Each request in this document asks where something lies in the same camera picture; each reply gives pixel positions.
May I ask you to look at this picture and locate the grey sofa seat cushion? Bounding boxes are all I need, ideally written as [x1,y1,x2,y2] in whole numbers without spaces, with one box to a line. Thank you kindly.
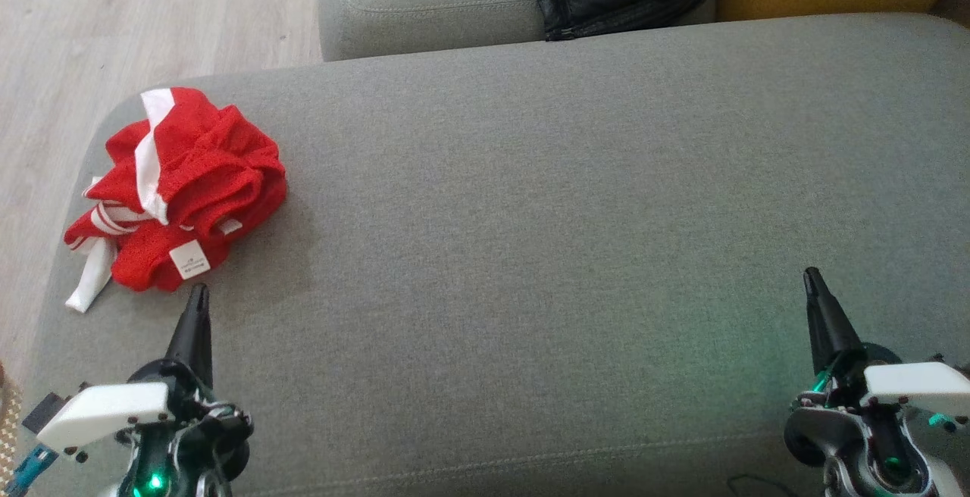
[318,0,717,62]

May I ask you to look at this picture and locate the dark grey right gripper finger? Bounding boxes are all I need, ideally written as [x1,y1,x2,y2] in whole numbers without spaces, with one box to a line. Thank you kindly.
[804,267,865,375]

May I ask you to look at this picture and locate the red and white garment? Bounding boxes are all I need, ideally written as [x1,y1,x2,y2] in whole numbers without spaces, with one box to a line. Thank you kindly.
[105,86,289,231]

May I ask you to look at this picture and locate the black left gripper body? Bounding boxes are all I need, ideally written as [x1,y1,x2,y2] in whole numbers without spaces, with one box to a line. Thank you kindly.
[114,359,255,497]

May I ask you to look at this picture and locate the black grey right gripper body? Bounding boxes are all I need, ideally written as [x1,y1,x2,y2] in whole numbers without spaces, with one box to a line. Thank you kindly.
[784,344,934,497]

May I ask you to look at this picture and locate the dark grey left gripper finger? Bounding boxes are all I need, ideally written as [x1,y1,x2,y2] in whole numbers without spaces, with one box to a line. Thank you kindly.
[165,283,214,389]

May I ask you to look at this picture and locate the grey fabric ottoman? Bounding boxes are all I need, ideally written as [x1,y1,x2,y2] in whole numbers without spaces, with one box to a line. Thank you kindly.
[19,12,970,497]

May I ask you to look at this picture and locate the woven laundry basket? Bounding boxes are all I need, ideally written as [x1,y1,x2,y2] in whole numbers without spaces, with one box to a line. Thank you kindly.
[0,361,22,484]

